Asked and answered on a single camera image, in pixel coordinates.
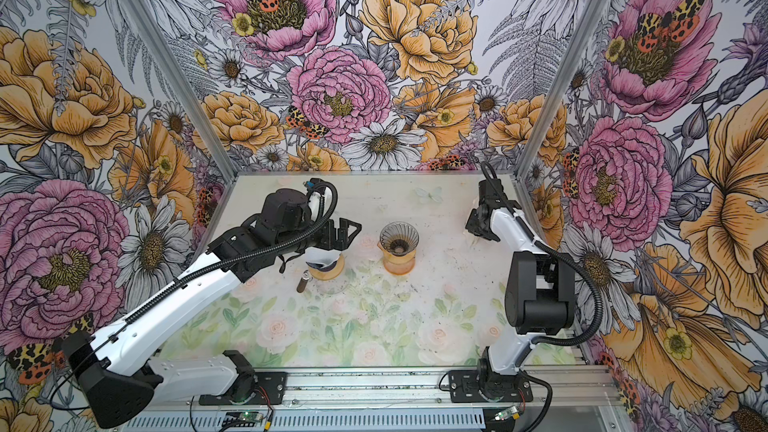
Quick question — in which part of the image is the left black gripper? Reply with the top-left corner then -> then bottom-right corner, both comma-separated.
276,216 -> 360,254

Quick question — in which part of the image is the white paper coffee filter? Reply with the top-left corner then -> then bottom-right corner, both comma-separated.
304,247 -> 341,266

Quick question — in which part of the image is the wooden ring holder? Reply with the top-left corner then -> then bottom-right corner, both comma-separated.
307,256 -> 345,281

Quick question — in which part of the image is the grey ribbed dripper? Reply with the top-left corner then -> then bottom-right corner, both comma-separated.
379,222 -> 419,257

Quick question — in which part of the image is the clear glass carafe brown handle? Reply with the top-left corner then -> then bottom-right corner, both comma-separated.
296,269 -> 350,295

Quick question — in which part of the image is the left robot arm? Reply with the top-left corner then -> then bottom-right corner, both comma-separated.
62,178 -> 362,429

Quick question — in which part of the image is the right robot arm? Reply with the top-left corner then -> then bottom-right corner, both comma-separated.
466,179 -> 575,401

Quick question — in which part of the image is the orange glass pitcher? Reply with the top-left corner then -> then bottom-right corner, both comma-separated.
378,240 -> 416,276

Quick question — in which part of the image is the green circuit board left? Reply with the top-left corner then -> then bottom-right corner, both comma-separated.
221,411 -> 267,428

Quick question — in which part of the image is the green circuit board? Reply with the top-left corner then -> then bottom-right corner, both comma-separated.
494,406 -> 521,421
221,411 -> 267,428

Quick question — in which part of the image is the green circuit board right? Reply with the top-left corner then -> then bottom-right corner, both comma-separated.
494,406 -> 521,421

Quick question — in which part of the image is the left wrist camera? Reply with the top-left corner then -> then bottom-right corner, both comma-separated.
305,178 -> 333,221

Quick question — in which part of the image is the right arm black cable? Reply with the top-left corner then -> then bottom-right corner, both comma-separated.
479,160 -> 604,347

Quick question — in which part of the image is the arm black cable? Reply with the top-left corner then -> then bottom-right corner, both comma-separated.
47,178 -> 339,412
479,160 -> 604,347

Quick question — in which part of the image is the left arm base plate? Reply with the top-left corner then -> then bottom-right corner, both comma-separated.
198,372 -> 288,406

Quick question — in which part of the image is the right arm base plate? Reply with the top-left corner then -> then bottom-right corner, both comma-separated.
447,369 -> 533,403

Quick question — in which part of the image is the aluminium front rail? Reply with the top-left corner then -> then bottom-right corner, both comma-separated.
142,361 -> 621,413

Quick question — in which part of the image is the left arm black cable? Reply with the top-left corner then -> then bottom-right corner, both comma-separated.
47,178 -> 339,412

